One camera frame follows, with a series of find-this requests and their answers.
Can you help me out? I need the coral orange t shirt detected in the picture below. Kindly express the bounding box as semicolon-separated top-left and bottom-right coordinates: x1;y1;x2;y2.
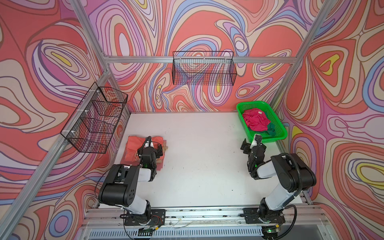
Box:
121;136;167;166

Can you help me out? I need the green plastic basket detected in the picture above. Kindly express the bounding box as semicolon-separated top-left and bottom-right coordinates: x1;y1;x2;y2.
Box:
236;101;288;143

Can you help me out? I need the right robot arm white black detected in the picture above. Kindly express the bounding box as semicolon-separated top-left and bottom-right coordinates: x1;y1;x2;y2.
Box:
240;135;317;224

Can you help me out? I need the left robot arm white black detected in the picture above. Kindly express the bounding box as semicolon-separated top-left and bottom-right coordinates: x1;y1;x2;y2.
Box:
97;136;163;226

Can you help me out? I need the folded pink t shirt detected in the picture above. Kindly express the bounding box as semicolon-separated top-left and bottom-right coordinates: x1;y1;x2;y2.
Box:
156;152;165;171

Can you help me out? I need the folded beige t shirt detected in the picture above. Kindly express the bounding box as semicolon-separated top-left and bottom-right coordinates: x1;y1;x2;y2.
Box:
162;140;168;153

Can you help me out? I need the dark green t shirt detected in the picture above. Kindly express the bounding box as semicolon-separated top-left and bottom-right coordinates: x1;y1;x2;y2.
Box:
261;122;276;137

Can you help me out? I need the magenta t shirt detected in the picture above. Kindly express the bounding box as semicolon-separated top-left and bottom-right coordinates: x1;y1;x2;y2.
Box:
242;108;271;132

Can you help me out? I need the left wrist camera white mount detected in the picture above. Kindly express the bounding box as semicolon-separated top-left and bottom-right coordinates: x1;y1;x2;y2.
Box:
144;141;154;149

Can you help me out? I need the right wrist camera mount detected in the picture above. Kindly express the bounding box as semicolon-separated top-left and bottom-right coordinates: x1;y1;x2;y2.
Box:
251;134;263;149

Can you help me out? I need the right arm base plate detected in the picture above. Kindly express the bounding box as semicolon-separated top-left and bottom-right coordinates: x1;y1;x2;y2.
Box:
239;206;286;225

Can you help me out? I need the black wire basket left wall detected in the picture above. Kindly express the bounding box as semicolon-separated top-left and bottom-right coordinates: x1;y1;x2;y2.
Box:
61;83;128;154

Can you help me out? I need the black wire basket wall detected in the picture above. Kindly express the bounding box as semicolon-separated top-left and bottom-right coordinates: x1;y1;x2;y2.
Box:
172;51;237;86
61;83;128;154

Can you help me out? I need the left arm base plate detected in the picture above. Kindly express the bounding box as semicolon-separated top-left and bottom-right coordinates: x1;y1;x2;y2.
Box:
123;209;166;227

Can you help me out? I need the aluminium front rail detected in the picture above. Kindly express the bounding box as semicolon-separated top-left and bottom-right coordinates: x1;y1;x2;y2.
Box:
82;205;329;228

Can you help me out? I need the aluminium frame right post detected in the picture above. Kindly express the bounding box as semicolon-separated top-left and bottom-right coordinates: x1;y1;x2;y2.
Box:
269;0;340;115

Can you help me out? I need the aluminium frame post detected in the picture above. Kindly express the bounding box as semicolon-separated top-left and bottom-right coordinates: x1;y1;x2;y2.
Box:
269;0;340;115
70;0;121;90

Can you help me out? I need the white vented cable duct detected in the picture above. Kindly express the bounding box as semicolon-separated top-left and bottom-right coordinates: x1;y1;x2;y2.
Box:
84;226;264;240

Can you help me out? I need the aluminium frame horizontal back bar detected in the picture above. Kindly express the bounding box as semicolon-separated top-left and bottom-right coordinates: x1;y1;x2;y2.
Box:
104;56;298;64

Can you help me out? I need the black wire basket back wall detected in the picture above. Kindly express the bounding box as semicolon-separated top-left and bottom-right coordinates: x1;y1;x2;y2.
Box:
172;51;237;86

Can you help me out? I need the aluminium frame left side bar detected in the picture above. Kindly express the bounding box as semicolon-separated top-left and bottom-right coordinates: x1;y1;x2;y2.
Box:
0;70;112;238

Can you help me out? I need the aluminium frame left post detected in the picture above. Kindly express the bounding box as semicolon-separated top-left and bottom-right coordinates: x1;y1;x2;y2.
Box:
70;0;121;90

